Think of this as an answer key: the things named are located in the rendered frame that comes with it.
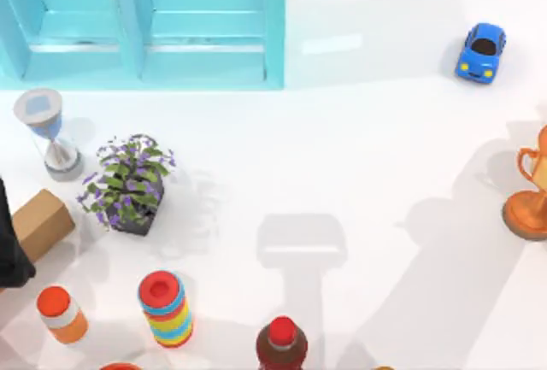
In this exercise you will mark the purple flower plant pot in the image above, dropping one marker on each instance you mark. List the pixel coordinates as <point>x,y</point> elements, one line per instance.
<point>128,186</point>

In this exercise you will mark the light blue rack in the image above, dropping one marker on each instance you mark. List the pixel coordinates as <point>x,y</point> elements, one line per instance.
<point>171,24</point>

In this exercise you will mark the brown bottle with red cap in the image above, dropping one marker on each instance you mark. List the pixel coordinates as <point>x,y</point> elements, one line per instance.
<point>281,346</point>

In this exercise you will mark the stack of coloured rings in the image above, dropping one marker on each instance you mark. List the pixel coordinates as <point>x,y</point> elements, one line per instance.
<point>167,314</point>

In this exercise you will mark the grey hourglass with blue sand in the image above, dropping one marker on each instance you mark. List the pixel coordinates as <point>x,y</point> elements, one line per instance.
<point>51,130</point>

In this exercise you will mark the blue toy car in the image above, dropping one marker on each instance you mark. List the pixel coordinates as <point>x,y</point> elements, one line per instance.
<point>478,60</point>

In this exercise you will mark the brown cardboard box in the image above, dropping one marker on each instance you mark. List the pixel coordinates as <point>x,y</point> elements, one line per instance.
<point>40,224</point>

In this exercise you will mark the red round object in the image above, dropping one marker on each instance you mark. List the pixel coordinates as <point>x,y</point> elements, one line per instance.
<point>119,367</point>

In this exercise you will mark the orange bottle with red cap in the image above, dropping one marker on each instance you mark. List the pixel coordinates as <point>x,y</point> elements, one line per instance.
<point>62,314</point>

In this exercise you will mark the bronze trophy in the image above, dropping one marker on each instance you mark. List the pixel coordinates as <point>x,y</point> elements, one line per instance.
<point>530,207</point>

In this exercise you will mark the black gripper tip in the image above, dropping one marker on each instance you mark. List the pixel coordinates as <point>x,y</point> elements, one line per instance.
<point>10,246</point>

